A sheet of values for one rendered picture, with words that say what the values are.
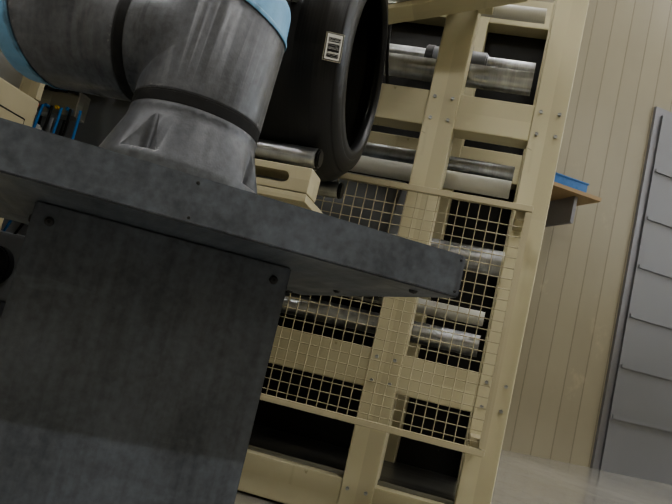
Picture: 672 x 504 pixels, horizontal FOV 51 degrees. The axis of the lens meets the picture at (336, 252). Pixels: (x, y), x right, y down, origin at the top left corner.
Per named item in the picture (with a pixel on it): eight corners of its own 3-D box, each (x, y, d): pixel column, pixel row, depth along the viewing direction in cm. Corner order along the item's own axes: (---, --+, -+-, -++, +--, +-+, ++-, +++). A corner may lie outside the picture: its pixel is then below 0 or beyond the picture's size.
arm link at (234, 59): (235, 99, 72) (281, -51, 75) (93, 74, 76) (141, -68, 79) (276, 150, 87) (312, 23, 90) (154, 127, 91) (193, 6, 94)
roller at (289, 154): (187, 125, 169) (185, 144, 169) (178, 125, 164) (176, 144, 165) (325, 149, 161) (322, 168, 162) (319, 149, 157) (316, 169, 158)
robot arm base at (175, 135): (279, 218, 76) (303, 133, 77) (106, 154, 67) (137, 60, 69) (221, 226, 93) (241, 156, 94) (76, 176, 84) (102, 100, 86)
